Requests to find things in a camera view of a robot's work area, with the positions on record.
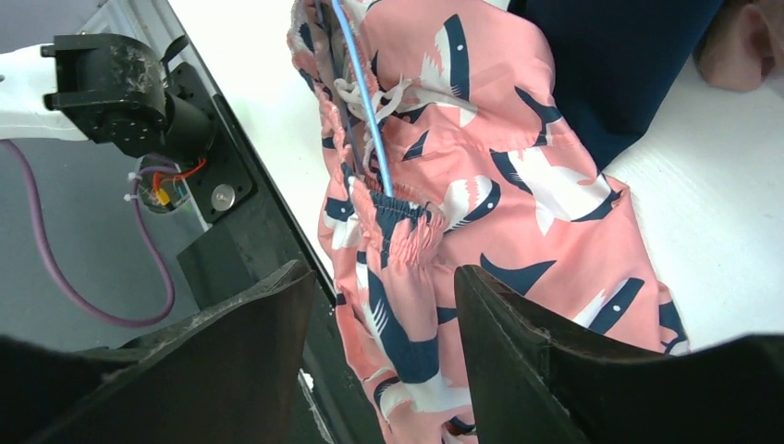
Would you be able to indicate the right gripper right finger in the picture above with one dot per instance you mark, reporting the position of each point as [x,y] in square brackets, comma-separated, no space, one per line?
[537,377]

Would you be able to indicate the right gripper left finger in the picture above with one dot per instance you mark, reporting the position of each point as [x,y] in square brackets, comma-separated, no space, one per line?
[224,375]

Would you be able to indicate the pink shark print shorts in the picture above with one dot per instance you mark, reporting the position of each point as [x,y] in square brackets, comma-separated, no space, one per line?
[486,171]

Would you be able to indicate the light blue wire hanger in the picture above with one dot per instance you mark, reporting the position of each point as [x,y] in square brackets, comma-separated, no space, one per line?
[366,98]

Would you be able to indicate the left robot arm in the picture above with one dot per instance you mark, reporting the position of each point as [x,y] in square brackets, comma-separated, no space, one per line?
[106,88]

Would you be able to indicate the navy blue shorts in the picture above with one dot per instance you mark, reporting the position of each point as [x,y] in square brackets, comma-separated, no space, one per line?
[615,61]

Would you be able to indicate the dusty pink shorts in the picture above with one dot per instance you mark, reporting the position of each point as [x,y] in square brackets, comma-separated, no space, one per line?
[743,45]

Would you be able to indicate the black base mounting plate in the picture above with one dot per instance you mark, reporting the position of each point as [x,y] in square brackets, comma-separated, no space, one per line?
[250,234]

